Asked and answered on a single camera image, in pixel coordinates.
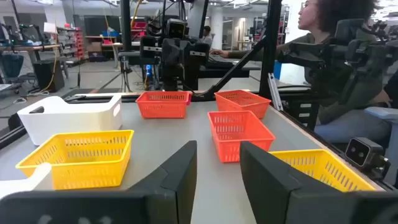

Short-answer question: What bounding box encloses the white plastic shelf piece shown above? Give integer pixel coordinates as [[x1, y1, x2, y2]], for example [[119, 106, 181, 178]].
[[0, 162, 53, 200]]

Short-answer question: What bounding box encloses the teal bin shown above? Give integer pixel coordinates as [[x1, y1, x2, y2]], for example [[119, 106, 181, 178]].
[[0, 53, 25, 79]]

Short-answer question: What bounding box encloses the yellow slotted plastic basket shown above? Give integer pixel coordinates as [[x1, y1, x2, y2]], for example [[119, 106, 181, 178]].
[[269, 149, 377, 192], [15, 129, 135, 190]]

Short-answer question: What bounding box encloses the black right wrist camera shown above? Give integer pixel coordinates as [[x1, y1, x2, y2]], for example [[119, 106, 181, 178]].
[[165, 18, 188, 40]]

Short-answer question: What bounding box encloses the thin black frame post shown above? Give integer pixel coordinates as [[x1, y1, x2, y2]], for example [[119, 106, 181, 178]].
[[120, 0, 132, 52]]

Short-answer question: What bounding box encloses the white plastic storage bin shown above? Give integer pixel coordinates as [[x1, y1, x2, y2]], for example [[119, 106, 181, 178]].
[[17, 95, 123, 146]]

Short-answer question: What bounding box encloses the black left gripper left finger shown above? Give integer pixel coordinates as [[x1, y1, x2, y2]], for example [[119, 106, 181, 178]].
[[0, 140, 198, 224]]

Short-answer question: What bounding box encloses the blue bin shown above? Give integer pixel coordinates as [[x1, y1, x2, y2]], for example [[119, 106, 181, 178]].
[[273, 60, 282, 80]]

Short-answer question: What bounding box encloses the black diagonal frame brace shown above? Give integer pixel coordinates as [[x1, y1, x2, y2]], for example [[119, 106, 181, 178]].
[[192, 37, 268, 102]]

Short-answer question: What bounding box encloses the black side table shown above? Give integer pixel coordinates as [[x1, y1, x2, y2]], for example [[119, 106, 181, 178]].
[[198, 55, 262, 78]]

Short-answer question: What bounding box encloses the red parts shelf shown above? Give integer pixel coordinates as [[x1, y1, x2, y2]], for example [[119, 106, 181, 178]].
[[57, 26, 86, 60]]

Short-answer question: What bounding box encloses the black table-level camera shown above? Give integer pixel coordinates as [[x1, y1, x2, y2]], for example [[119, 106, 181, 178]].
[[344, 136, 392, 180]]

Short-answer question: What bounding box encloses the wooden desk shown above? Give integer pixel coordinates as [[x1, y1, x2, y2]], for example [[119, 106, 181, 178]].
[[0, 44, 62, 63]]

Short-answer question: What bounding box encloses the wide black frame post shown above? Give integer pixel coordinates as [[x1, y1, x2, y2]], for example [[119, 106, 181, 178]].
[[259, 0, 283, 100]]

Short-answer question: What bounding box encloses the distant person at desk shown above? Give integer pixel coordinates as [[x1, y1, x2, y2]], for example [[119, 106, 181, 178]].
[[201, 26, 214, 47]]

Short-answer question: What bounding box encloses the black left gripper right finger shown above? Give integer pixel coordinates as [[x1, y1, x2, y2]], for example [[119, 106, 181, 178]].
[[239, 141, 398, 224]]

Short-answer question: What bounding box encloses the black trash bin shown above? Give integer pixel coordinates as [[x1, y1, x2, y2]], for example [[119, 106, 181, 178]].
[[32, 58, 65, 93]]

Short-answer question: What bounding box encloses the seated person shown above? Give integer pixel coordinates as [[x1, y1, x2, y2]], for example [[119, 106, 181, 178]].
[[210, 0, 398, 144]]

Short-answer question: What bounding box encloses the orange slotted plastic basket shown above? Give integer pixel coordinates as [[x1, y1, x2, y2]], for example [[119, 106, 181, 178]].
[[214, 90, 272, 119], [207, 110, 276, 164], [135, 91, 191, 119]]

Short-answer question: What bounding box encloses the silver aluminium extrusion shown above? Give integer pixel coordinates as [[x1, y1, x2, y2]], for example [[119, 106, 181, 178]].
[[267, 73, 284, 112]]

